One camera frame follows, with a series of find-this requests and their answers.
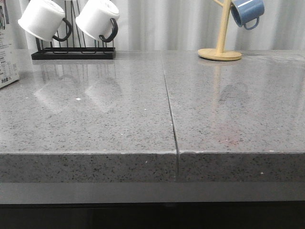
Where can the Pascual whole milk carton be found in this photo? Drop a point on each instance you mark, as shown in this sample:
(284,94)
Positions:
(8,68)

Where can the wooden mug tree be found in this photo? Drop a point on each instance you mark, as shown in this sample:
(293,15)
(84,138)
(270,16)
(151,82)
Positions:
(219,53)

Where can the black metal mug rack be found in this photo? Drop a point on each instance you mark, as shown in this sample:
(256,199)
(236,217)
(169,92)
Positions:
(78,45)

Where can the right white enamel mug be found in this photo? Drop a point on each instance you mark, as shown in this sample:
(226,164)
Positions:
(98,20)

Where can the white enamel mug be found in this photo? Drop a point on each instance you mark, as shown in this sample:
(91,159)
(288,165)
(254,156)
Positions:
(98,20)
(42,18)

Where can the blue ceramic mug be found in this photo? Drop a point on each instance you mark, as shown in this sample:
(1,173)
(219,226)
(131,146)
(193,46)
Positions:
(244,11)

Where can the left white enamel mug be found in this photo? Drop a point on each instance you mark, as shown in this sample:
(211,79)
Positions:
(42,18)

